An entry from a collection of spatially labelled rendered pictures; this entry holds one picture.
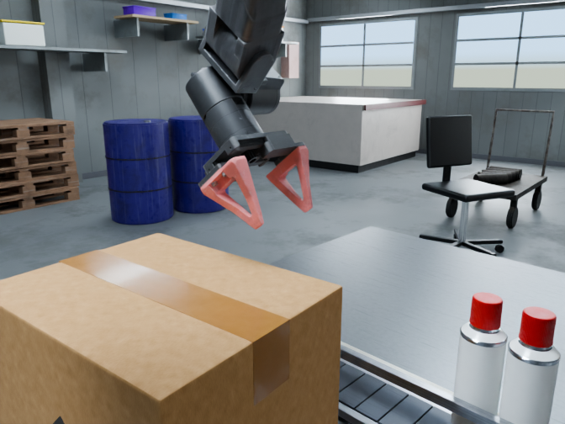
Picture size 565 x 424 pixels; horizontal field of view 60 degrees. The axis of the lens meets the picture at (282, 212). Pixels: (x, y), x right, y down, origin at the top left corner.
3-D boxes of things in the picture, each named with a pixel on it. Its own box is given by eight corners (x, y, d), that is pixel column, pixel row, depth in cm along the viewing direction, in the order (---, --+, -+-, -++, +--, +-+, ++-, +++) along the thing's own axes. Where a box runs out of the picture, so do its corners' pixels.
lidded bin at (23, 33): (32, 48, 567) (29, 24, 560) (48, 46, 544) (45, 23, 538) (-11, 46, 533) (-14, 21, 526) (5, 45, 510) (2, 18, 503)
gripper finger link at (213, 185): (304, 204, 57) (265, 135, 58) (265, 215, 51) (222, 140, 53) (269, 230, 61) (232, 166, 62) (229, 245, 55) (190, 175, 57)
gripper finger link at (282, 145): (336, 193, 62) (299, 131, 64) (303, 204, 56) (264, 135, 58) (302, 219, 66) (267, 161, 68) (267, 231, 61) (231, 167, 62)
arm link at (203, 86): (173, 87, 62) (196, 57, 58) (213, 87, 67) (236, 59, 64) (199, 133, 61) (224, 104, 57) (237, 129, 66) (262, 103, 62)
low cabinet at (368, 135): (303, 144, 1008) (303, 96, 983) (422, 156, 856) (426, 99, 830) (232, 156, 853) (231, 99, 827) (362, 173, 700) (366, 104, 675)
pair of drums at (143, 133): (97, 218, 481) (87, 119, 456) (193, 194, 575) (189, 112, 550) (146, 232, 436) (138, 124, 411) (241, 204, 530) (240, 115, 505)
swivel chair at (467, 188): (514, 250, 392) (530, 117, 364) (492, 277, 340) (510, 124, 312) (431, 235, 429) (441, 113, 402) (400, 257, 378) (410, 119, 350)
